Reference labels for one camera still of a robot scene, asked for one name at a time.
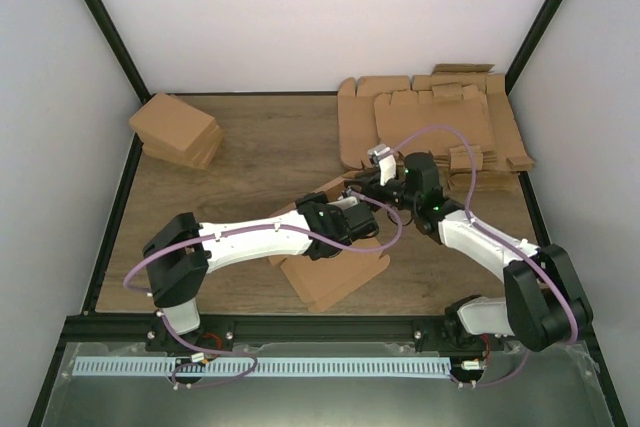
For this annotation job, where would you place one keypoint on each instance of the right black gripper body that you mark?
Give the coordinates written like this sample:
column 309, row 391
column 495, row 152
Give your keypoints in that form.
column 374, row 193

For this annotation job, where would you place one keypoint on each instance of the cardboard box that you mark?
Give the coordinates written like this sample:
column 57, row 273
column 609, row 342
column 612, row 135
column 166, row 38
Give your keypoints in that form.
column 323, row 283

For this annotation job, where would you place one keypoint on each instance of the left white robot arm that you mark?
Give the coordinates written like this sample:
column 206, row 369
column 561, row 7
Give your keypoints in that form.
column 176, row 277

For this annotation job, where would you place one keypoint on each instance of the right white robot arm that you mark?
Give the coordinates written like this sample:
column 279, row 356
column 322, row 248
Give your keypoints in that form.
column 543, row 303

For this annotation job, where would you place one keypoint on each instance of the stack of flat cardboard blanks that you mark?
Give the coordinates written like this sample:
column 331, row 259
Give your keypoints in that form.
column 460, row 113

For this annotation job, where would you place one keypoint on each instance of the stack of folded cardboard boxes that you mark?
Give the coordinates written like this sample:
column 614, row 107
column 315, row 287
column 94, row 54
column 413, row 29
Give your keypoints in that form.
column 173, row 130

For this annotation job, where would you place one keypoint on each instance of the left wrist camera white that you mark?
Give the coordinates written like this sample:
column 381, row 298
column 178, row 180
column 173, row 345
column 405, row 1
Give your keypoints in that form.
column 352, row 194

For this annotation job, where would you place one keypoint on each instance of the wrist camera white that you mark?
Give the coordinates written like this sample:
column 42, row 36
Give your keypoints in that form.
column 352, row 194
column 382, row 156

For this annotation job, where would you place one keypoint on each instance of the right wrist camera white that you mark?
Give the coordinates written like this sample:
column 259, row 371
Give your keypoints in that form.
column 382, row 156

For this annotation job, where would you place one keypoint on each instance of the light blue slotted cable duct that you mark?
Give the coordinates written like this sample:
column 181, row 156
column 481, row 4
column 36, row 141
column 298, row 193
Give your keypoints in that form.
column 277, row 367

